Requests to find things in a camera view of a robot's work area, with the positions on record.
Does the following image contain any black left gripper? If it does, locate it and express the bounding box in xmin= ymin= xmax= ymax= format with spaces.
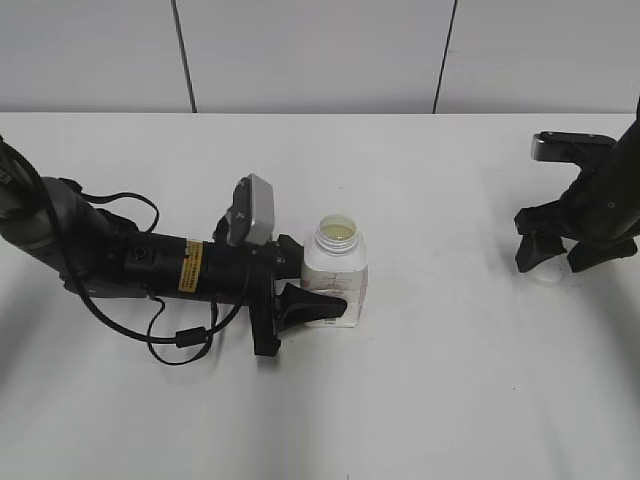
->
xmin=246 ymin=234 xmax=348 ymax=357

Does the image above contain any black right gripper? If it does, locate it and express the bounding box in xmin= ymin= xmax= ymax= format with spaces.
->
xmin=514 ymin=172 xmax=639 ymax=273

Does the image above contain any white round bottle cap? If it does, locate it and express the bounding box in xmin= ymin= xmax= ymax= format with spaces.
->
xmin=528 ymin=261 xmax=564 ymax=286

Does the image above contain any white square plastic bottle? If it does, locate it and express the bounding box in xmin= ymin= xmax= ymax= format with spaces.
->
xmin=301 ymin=214 xmax=368 ymax=328

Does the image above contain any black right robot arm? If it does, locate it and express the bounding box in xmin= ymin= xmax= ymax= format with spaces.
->
xmin=514 ymin=119 xmax=639 ymax=273

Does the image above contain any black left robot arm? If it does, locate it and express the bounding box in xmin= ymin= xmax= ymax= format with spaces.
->
xmin=1 ymin=144 xmax=347 ymax=357

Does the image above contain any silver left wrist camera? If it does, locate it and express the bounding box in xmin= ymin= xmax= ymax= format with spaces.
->
xmin=212 ymin=174 xmax=275 ymax=246

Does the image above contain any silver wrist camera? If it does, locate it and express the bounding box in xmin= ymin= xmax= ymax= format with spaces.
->
xmin=531 ymin=131 xmax=616 ymax=170
xmin=212 ymin=174 xmax=275 ymax=246

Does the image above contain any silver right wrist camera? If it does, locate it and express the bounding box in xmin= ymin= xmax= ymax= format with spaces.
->
xmin=531 ymin=131 xmax=616 ymax=170

